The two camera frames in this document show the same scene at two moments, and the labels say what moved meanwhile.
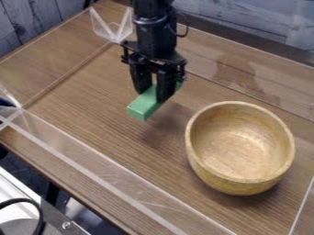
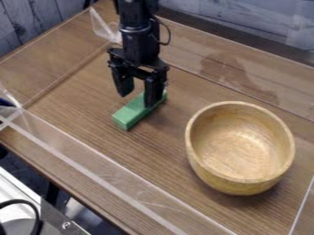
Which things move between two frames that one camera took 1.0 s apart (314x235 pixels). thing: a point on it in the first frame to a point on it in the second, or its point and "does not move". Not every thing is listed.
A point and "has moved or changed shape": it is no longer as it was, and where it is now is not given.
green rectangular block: [146, 102] has moved or changed shape
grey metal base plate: [58, 224] does not move
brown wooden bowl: [240, 147] does not move
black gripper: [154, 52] to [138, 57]
